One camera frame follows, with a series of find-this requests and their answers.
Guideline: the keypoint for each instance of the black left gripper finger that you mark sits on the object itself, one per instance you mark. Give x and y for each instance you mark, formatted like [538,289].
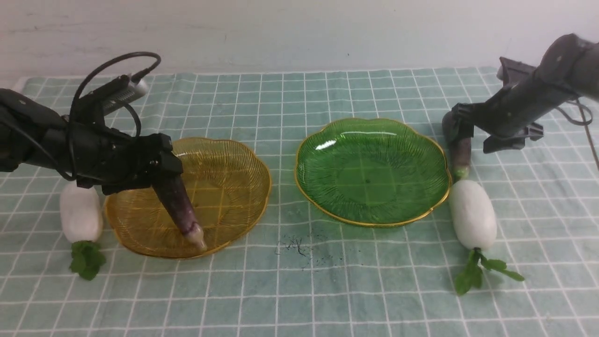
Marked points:
[149,174]
[155,147]

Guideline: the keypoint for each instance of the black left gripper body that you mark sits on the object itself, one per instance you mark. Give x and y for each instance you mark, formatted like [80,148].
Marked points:
[96,154]

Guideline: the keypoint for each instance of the green transparent plastic plate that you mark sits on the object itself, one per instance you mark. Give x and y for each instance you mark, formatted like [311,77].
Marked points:
[372,172]

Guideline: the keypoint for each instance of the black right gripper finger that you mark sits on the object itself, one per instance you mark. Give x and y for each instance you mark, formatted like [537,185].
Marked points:
[457,124]
[493,144]

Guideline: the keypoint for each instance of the white radish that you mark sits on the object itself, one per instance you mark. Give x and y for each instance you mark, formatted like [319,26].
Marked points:
[82,225]
[475,224]

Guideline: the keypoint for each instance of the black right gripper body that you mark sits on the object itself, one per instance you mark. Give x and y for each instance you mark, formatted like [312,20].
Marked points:
[515,107]

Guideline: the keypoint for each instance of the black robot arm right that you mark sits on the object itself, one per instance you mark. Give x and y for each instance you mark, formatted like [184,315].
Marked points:
[568,71]

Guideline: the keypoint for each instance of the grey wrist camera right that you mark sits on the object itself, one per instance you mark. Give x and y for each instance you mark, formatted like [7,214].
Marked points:
[511,72]

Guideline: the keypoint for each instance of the purple eggplant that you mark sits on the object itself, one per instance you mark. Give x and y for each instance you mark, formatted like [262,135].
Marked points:
[459,151]
[172,193]

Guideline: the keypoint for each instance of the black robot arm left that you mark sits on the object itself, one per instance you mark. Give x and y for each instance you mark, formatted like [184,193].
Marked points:
[29,132]

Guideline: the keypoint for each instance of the green checkered tablecloth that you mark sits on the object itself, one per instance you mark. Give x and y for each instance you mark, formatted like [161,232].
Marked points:
[299,273]

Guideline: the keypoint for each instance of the yellow transparent plastic plate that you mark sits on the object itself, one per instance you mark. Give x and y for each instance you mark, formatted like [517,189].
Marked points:
[228,187]

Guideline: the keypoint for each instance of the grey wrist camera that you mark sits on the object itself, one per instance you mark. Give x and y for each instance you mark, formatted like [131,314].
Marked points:
[511,72]
[113,95]

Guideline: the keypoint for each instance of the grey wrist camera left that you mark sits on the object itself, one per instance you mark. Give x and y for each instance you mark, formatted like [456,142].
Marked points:
[113,95]

